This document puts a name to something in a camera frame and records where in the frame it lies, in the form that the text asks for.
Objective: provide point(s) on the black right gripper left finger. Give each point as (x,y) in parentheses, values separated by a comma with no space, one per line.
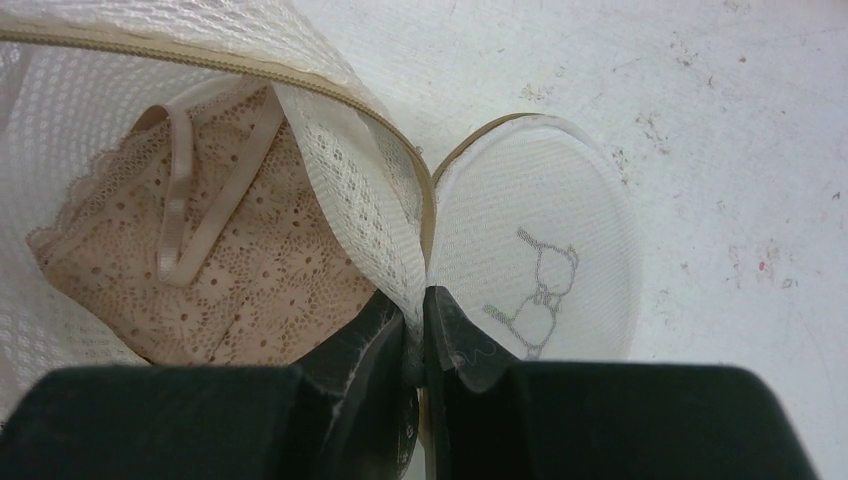
(337,413)

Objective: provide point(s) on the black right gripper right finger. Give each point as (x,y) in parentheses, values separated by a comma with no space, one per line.
(494,416)

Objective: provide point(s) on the white round mesh laundry bag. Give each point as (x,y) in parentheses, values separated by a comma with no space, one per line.
(523,222)

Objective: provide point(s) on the beige lace bra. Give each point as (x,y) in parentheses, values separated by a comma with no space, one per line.
(198,237)

